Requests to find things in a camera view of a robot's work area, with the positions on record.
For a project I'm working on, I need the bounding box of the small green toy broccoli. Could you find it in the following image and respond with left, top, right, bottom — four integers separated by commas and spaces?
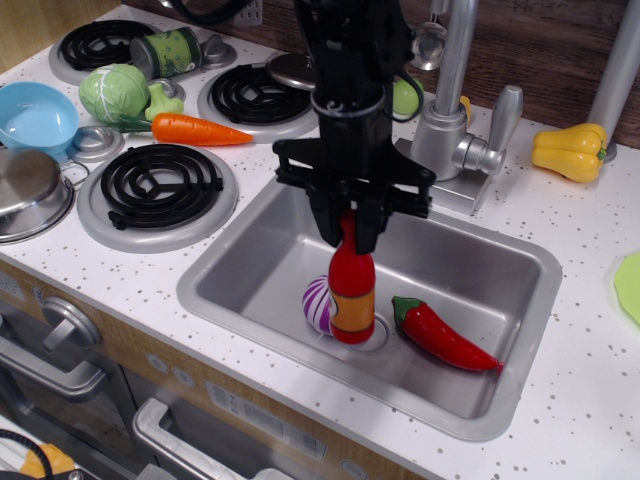
144, 83, 184, 121

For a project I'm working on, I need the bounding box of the purple white toy onion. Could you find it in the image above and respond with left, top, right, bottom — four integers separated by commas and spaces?
302, 275, 331, 335

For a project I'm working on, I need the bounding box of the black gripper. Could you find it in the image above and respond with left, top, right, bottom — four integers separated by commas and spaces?
273, 99, 435, 253

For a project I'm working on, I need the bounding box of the red toy chili pepper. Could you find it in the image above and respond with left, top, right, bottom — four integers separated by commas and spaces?
392, 296, 504, 372

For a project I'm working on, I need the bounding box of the front black stove burner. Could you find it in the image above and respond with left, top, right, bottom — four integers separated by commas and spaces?
77, 144, 239, 253

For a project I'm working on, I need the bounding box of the green toy cabbage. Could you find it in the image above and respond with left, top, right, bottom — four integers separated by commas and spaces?
79, 64, 150, 124

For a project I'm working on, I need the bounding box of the back right black burner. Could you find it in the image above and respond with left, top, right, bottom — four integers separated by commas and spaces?
197, 64, 318, 143

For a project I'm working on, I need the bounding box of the light blue plastic bowl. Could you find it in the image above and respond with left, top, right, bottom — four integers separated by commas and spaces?
1, 82, 79, 156

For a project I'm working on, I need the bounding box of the left silver oven handle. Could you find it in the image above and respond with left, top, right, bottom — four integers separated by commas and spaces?
1, 337, 109, 403

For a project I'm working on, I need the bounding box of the right silver oven handle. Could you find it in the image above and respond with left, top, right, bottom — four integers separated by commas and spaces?
131, 397, 296, 480

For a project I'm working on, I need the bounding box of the yellow object with black cable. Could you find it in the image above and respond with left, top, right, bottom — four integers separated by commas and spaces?
1, 429, 76, 479

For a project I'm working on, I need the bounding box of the silver stove knob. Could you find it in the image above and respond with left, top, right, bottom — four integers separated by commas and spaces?
148, 78, 186, 101
200, 34, 237, 69
66, 125, 125, 163

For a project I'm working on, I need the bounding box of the silver metal pot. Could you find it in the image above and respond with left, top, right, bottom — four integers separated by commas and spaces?
1, 149, 75, 244

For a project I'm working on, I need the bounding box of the silver stove knob back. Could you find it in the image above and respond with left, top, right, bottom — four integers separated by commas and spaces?
200, 34, 237, 69

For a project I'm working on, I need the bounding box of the silver oven knob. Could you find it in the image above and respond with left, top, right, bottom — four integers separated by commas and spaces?
42, 296, 102, 353

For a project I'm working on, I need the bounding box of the silver oven handle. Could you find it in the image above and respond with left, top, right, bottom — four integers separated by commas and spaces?
131, 397, 296, 480
1, 337, 109, 403

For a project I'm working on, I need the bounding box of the silver stove knob middle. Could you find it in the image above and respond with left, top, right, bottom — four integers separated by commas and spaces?
148, 78, 186, 101

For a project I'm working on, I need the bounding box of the green toy can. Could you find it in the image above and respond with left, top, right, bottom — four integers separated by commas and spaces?
130, 27, 202, 80

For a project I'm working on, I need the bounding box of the silver toy faucet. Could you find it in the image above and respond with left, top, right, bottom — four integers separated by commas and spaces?
397, 0, 523, 215

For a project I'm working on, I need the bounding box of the silver pot lid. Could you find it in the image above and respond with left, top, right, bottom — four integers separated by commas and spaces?
266, 53, 316, 91

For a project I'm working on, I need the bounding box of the green toy pear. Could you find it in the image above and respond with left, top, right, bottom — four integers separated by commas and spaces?
393, 80, 424, 116

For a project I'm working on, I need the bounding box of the yellow toy bell pepper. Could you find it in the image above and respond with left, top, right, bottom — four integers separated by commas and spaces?
531, 123, 608, 183

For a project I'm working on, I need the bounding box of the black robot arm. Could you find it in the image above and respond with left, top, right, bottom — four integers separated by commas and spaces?
273, 1, 436, 254

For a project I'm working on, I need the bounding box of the silver toy sink basin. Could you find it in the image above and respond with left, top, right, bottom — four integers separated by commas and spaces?
177, 181, 562, 441

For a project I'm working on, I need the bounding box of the silver metal pole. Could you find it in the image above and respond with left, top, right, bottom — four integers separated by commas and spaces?
587, 0, 639, 163

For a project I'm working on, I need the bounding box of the light green plate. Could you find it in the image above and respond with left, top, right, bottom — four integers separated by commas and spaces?
614, 252, 640, 323

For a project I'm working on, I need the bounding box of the red toy bottle orange label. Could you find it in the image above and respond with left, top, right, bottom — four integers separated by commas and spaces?
328, 210, 376, 345

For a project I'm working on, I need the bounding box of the orange toy carrot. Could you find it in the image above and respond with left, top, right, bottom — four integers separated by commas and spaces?
116, 113, 254, 147

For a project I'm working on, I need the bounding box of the silver stove knob front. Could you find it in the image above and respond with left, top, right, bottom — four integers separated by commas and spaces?
66, 125, 125, 163

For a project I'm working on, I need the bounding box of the hanging silver ladle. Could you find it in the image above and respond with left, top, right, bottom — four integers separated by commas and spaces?
411, 1, 449, 71

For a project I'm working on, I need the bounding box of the back left black burner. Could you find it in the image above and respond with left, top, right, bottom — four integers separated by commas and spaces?
48, 20, 159, 86

